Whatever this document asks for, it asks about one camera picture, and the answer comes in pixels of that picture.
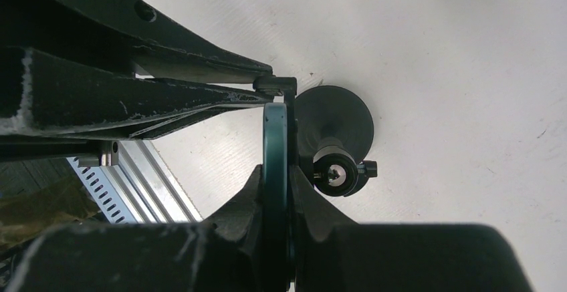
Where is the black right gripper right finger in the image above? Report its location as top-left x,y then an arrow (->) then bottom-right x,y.
289,166 -> 532,291

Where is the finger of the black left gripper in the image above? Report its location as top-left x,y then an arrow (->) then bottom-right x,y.
1,47 -> 273,140
1,0 -> 273,84

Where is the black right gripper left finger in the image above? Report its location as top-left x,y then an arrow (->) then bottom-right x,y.
7,166 -> 264,291

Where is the black phone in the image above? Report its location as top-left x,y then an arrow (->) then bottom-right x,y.
262,103 -> 289,291

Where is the black tall clamp stand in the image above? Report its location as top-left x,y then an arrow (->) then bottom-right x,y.
253,78 -> 378,197

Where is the aluminium frame rail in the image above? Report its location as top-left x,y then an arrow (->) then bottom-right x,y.
100,141 -> 203,223

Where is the white slotted cable duct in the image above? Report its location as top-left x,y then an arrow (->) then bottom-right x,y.
67,157 -> 137,224

